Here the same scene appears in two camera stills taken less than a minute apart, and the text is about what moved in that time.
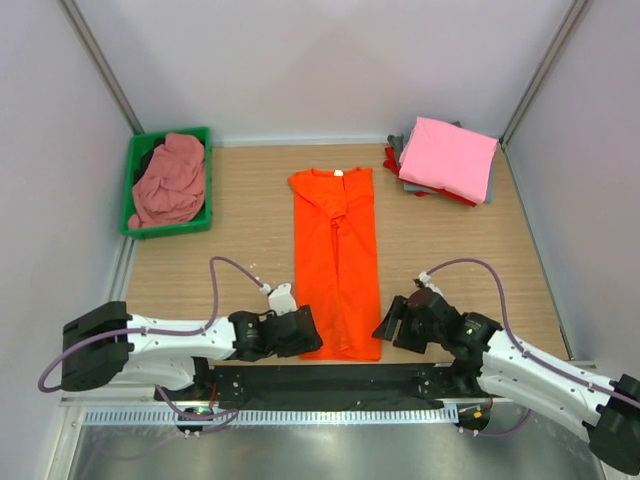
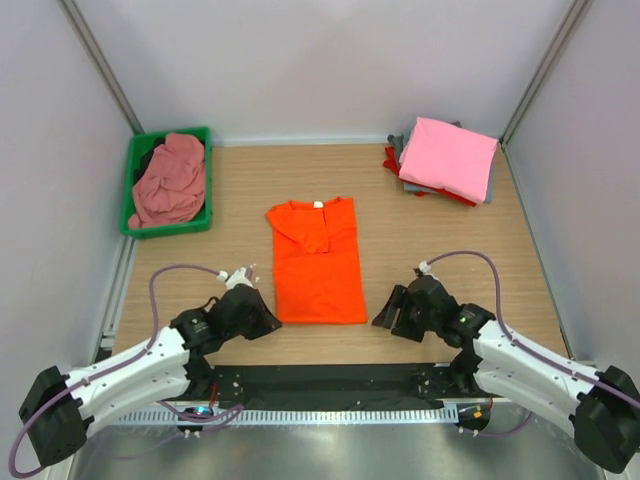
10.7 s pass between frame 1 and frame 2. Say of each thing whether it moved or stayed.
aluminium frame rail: stayed
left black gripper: moved
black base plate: stayed
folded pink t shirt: stayed
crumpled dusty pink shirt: stayed
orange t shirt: moved
